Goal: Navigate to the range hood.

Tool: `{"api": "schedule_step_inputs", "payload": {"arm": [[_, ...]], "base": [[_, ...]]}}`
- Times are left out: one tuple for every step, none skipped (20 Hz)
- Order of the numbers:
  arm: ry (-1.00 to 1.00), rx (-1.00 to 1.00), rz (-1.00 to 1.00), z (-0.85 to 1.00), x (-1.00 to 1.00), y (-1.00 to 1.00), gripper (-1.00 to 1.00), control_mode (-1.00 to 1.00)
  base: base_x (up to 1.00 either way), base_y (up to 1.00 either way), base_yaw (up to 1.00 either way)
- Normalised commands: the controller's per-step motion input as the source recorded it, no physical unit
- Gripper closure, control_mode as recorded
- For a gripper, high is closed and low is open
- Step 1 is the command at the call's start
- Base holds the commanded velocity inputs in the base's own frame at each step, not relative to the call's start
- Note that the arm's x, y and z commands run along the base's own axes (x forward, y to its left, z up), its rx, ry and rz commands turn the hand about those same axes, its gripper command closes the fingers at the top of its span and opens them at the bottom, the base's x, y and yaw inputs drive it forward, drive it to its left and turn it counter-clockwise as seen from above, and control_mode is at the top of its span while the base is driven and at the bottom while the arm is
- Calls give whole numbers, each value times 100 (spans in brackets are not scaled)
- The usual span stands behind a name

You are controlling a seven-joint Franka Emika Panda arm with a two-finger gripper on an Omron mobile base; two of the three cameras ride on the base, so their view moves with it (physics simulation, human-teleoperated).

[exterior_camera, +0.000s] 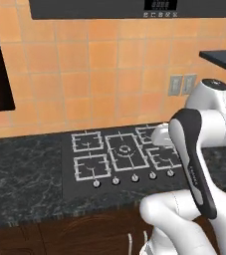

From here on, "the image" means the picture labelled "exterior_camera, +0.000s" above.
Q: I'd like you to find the black hob with grey grates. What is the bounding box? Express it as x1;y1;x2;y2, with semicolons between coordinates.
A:
61;123;188;201

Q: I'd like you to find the white cupboard handle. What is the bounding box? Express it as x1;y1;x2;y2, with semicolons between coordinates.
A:
127;232;133;255

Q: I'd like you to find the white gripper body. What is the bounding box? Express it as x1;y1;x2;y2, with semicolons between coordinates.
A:
150;123;174;148

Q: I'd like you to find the brown cupboard door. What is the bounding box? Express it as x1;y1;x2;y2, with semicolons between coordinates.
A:
38;209;136;255
133;217;156;255
0;225;31;255

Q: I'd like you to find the grey wall socket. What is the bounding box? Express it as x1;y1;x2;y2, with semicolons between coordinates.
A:
168;75;184;98
182;73;198;96

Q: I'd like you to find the dark wall cupboard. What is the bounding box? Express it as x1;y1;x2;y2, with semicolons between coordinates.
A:
198;49;226;77

